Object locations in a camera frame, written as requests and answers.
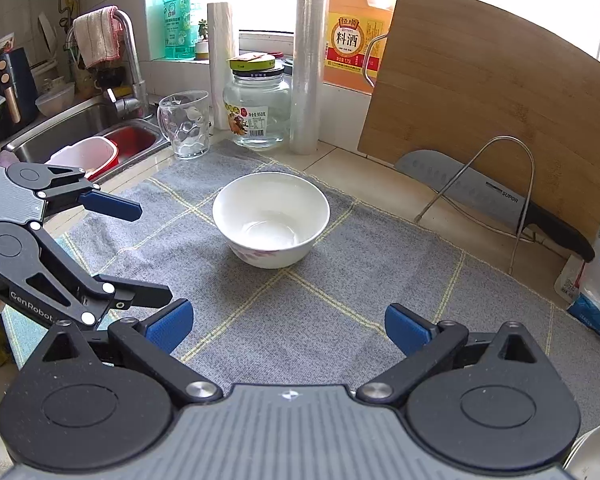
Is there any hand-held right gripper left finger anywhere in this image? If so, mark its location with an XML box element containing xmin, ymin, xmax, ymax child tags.
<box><xmin>40</xmin><ymin>298</ymin><xmax>223</xmax><ymax>406</ymax></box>

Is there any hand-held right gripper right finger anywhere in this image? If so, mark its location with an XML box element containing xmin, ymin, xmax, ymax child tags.
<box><xmin>355</xmin><ymin>303</ymin><xmax>541</xmax><ymax>407</ymax></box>

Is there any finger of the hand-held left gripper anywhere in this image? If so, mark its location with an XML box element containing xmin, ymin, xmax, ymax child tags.
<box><xmin>36</xmin><ymin>164</ymin><xmax>143</xmax><ymax>222</ymax></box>
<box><xmin>0</xmin><ymin>222</ymin><xmax>174</xmax><ymax>332</ymax></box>

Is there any white ceramic bowl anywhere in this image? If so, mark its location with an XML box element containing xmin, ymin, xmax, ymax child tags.
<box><xmin>212</xmin><ymin>172</ymin><xmax>331</xmax><ymax>268</ymax></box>

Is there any white plastic basin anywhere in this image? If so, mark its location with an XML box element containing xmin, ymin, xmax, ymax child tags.
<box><xmin>45</xmin><ymin>136</ymin><xmax>120</xmax><ymax>176</ymax></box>

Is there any red plastic basin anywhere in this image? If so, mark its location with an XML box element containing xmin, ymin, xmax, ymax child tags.
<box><xmin>87</xmin><ymin>125</ymin><xmax>163</xmax><ymax>181</ymax></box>

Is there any steel sink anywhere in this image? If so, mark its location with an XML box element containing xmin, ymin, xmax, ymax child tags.
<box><xmin>2</xmin><ymin>100</ymin><xmax>171</xmax><ymax>181</ymax></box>

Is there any grey checked cloth mat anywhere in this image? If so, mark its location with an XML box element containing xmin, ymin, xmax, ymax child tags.
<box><xmin>2</xmin><ymin>139</ymin><xmax>600</xmax><ymax>456</ymax></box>

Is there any clear glass mug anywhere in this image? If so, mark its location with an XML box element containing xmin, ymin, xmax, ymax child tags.
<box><xmin>157</xmin><ymin>90</ymin><xmax>215</xmax><ymax>161</ymax></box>

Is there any clear plastic bowl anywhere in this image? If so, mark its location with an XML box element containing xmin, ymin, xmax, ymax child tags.
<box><xmin>35</xmin><ymin>82</ymin><xmax>76</xmax><ymax>117</ymax></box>

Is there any black air fryer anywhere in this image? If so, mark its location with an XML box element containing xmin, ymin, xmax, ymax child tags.
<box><xmin>0</xmin><ymin>47</ymin><xmax>40</xmax><ymax>141</ymax></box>

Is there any steel faucet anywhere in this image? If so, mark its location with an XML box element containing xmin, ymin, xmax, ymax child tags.
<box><xmin>65</xmin><ymin>10</ymin><xmax>153</xmax><ymax>121</ymax></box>

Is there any white and pink rag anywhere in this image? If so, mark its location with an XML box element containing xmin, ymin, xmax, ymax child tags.
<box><xmin>73</xmin><ymin>6</ymin><xmax>122</xmax><ymax>70</ymax></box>

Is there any glass jar green lid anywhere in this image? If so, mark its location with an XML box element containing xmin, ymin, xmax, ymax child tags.
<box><xmin>222</xmin><ymin>52</ymin><xmax>292</xmax><ymax>150</ymax></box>

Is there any small potted plant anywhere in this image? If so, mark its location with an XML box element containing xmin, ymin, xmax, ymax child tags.
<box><xmin>195</xmin><ymin>19</ymin><xmax>211</xmax><ymax>61</ymax></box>

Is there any white paper roll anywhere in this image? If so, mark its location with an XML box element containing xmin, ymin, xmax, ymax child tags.
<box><xmin>207</xmin><ymin>2</ymin><xmax>241</xmax><ymax>131</ymax></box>

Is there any green dish soap bottle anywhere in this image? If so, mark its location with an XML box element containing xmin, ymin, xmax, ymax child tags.
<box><xmin>162</xmin><ymin>0</ymin><xmax>206</xmax><ymax>60</ymax></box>

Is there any clear plastic wrap roll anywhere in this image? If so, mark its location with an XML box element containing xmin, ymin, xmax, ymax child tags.
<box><xmin>289</xmin><ymin>0</ymin><xmax>327</xmax><ymax>156</ymax></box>

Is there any wooden cutting board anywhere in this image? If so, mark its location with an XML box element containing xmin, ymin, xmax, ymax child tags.
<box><xmin>357</xmin><ymin>0</ymin><xmax>600</xmax><ymax>261</ymax></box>

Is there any orange cooking wine jug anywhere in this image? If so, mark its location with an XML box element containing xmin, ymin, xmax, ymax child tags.
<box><xmin>322</xmin><ymin>0</ymin><xmax>396</xmax><ymax>95</ymax></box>

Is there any steel cleaver black handle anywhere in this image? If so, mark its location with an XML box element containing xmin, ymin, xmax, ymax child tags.
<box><xmin>395</xmin><ymin>149</ymin><xmax>596</xmax><ymax>262</ymax></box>

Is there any wire board rack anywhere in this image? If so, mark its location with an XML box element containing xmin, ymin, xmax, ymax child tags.
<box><xmin>414</xmin><ymin>135</ymin><xmax>538</xmax><ymax>276</ymax></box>

